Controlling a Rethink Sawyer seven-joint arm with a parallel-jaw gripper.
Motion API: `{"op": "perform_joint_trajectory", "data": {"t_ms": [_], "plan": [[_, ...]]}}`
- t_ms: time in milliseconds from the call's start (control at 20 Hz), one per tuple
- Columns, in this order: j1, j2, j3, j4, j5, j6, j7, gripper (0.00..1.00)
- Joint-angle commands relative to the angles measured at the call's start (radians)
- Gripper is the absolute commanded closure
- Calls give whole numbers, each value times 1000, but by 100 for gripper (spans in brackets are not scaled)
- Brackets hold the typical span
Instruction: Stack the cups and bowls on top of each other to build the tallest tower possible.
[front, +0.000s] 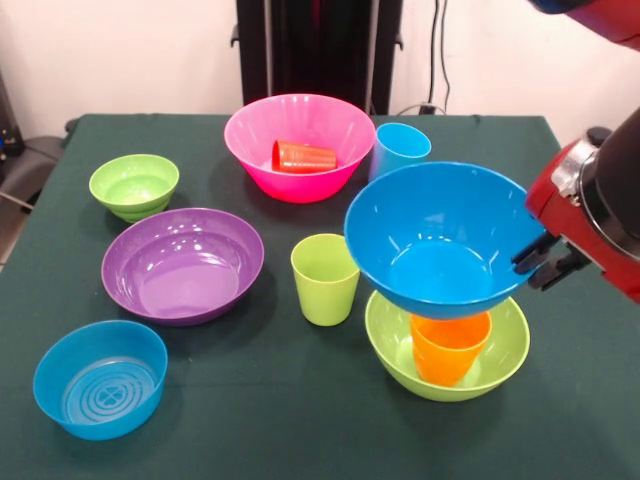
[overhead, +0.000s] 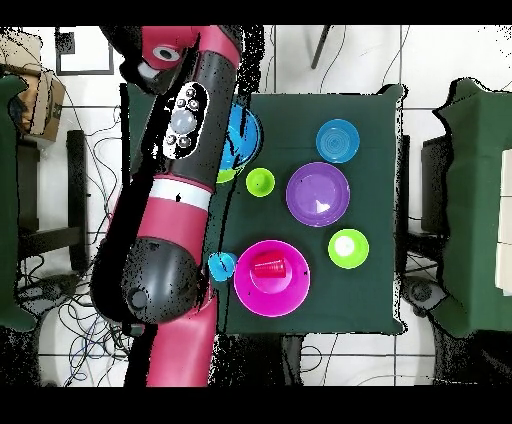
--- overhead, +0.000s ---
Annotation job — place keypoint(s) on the blue plastic cup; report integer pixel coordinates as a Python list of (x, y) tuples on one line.
[(224, 267)]

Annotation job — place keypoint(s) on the purple plastic bowl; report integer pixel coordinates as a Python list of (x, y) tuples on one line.
[(316, 192)]

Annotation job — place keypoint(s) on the large blue plastic bowl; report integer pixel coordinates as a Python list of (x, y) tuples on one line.
[(244, 140)]

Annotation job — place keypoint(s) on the red plastic cup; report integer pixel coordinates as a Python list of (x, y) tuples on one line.
[(270, 267)]

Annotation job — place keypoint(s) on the cardboard box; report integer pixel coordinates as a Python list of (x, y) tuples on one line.
[(46, 104), (20, 52)]

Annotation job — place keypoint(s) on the black square frame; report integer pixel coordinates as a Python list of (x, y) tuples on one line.
[(64, 43)]

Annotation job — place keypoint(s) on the small blue patterned bowl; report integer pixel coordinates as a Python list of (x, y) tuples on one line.
[(338, 140)]

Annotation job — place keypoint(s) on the dark green tablecloth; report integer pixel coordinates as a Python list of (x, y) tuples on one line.
[(300, 120)]

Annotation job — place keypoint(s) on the green plastic cup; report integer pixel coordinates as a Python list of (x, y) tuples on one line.
[(260, 182)]

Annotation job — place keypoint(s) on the grey pedestal foot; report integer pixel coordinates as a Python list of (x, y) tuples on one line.
[(422, 292), (48, 292)]

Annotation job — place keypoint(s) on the black tripod leg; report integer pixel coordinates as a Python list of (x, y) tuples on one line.
[(321, 48)]

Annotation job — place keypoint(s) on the pink plastic bowl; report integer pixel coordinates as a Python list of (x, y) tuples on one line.
[(272, 300)]

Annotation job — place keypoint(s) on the small green ribbed bowl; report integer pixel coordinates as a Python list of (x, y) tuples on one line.
[(348, 248)]

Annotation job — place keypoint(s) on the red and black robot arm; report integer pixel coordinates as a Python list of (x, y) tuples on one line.
[(180, 224)]

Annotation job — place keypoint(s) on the large green plastic bowl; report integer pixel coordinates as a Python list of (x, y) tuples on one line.
[(226, 175)]

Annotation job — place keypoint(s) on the black metal stand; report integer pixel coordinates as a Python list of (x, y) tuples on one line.
[(77, 200)]

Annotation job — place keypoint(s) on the green cloth side table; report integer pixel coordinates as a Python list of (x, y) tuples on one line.
[(472, 200), (8, 200)]

